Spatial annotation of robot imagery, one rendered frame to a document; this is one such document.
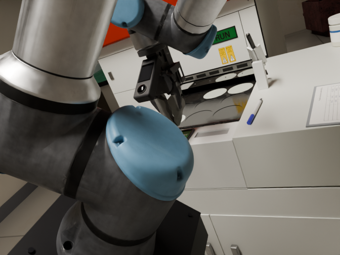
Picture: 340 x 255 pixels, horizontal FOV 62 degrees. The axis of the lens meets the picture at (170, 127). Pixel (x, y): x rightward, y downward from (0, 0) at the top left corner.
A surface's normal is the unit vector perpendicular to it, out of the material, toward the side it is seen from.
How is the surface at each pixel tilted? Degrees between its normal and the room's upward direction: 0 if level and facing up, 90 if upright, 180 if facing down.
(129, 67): 90
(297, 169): 90
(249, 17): 90
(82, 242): 61
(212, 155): 90
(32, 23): 74
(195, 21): 125
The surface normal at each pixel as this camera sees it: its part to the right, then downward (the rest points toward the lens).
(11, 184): 0.90, -0.20
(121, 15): -0.05, 0.40
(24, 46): -0.39, 0.21
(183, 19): -0.69, 0.62
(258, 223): -0.39, 0.48
